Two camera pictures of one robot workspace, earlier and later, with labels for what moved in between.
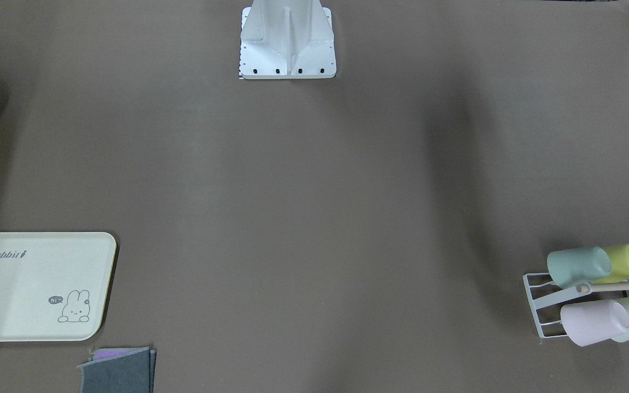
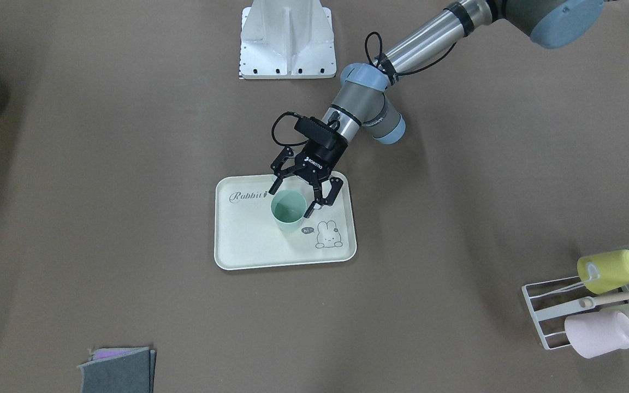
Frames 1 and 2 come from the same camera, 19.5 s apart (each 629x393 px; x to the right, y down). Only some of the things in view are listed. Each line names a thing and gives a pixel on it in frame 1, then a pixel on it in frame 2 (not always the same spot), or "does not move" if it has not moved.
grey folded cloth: (133, 372) does not move
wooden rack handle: (583, 288) to (589, 302)
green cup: (571, 267) to (288, 207)
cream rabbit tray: (36, 287) to (246, 236)
